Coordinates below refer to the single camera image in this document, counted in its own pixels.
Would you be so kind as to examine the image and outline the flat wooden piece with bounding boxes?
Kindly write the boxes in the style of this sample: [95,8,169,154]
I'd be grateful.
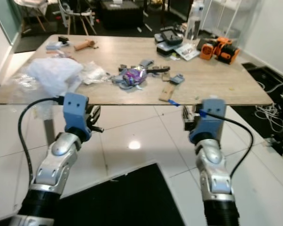
[158,82,175,102]

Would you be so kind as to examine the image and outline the small grey plastic part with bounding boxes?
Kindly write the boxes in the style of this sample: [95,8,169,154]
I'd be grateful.
[169,74,185,86]

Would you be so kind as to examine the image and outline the clear crumpled plastic bag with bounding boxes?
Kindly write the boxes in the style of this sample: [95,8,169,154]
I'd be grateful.
[80,62,108,86]

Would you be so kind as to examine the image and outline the purple snack wrapper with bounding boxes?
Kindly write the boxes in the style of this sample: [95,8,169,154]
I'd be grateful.
[121,67,146,88]

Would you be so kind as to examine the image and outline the white crumpled plastic bag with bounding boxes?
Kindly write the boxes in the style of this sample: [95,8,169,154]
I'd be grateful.
[25,57,85,97]

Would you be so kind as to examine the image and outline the printed white booklet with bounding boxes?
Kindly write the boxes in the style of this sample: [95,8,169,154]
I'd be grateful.
[174,43,200,61]

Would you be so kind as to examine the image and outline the light wooden table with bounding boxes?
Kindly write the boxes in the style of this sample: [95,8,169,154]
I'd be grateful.
[0,34,275,144]

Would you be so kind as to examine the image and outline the orange black power tool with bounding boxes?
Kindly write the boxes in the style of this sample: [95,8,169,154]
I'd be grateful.
[199,36,241,65]

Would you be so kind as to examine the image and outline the black case stack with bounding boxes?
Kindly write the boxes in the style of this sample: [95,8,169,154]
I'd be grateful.
[154,27,185,57]

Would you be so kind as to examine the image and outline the black floor mat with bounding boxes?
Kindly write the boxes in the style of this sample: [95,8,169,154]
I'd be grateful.
[240,61,283,163]
[0,162,187,226]

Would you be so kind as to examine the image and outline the clear plastic bottle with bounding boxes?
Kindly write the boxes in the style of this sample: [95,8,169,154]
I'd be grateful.
[184,2,205,43]

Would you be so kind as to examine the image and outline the black low cabinet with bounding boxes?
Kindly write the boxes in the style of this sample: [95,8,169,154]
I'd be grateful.
[98,0,145,30]

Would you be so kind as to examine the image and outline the white shelf rack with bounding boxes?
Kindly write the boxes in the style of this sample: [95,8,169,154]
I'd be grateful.
[203,0,243,39]

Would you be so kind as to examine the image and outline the white chair wooden legs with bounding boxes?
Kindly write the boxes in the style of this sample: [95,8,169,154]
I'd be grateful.
[13,0,49,32]

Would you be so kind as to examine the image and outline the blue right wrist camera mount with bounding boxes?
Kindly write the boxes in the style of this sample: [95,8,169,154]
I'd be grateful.
[188,98,226,145]

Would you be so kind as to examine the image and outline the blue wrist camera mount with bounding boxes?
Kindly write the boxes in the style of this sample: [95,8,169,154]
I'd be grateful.
[63,92,92,142]
[188,98,226,145]

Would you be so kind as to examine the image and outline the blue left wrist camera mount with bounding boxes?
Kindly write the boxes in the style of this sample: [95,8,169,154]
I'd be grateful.
[63,92,92,142]

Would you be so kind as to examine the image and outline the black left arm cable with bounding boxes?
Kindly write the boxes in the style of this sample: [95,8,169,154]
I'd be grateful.
[17,96,66,183]

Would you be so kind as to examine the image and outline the tan cylindrical handle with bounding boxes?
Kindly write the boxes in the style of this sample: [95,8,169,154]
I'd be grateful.
[74,39,96,52]

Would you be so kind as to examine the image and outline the white cable bundle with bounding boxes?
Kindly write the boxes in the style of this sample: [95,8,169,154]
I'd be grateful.
[254,103,283,136]

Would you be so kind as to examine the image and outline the metal frame chair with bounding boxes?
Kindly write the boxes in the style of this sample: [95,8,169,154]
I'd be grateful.
[56,0,91,34]

